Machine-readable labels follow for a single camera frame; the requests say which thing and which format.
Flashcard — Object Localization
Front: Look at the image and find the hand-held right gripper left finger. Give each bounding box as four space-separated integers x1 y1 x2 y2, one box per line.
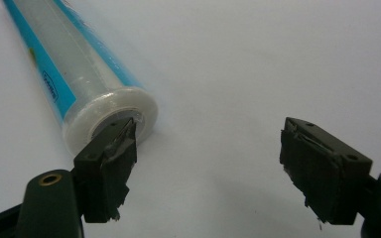
15 117 138 238

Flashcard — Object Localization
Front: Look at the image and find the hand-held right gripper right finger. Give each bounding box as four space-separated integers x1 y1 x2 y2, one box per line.
279 116 381 238

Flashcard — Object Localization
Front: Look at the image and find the plastic wrap roll blue label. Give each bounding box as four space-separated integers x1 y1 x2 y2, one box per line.
1 0 159 158

